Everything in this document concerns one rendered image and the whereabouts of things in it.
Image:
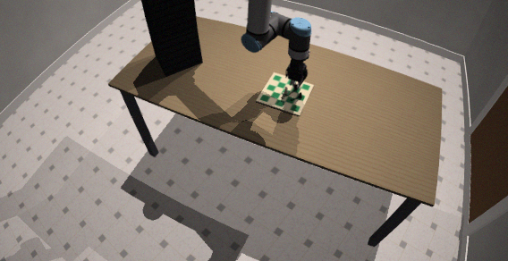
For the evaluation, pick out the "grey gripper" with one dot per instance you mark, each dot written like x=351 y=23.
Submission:
x=294 y=72

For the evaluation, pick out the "green and cream chessboard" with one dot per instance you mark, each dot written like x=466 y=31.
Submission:
x=272 y=92

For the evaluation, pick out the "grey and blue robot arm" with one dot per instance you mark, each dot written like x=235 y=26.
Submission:
x=263 y=27

